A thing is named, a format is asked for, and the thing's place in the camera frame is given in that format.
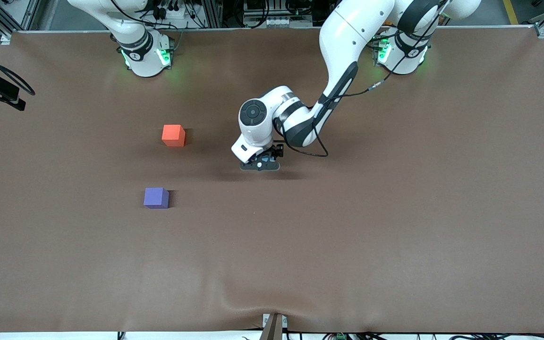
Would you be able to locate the orange foam block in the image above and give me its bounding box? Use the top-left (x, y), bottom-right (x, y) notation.
top-left (161, 124), bottom-right (186, 147)

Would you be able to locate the purple foam block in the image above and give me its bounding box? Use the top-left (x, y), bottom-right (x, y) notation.
top-left (143, 187), bottom-right (170, 209)

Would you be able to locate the brown table cover sheet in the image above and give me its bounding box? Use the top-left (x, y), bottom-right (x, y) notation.
top-left (0, 26), bottom-right (544, 334)

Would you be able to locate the white power strip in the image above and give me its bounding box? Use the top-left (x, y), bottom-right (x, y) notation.
top-left (246, 16), bottom-right (313, 28)

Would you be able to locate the white socket box with plugs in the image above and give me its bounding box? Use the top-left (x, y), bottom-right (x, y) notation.
top-left (155, 4), bottom-right (193, 20)

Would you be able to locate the camera mount post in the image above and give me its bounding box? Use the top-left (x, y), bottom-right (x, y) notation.
top-left (259, 313), bottom-right (288, 340)

